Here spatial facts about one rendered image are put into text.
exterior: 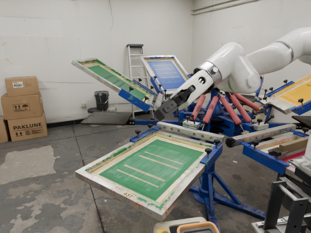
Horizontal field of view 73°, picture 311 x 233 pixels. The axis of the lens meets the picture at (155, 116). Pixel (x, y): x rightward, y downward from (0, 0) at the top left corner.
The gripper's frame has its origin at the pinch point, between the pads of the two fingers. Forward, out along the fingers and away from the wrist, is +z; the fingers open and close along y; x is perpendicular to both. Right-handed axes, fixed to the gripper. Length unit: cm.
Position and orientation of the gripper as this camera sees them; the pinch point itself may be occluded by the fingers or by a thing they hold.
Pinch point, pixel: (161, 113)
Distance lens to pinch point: 55.0
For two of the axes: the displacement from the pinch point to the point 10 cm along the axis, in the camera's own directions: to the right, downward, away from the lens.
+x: -6.3, -7.8, 0.0
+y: -1.3, 1.1, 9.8
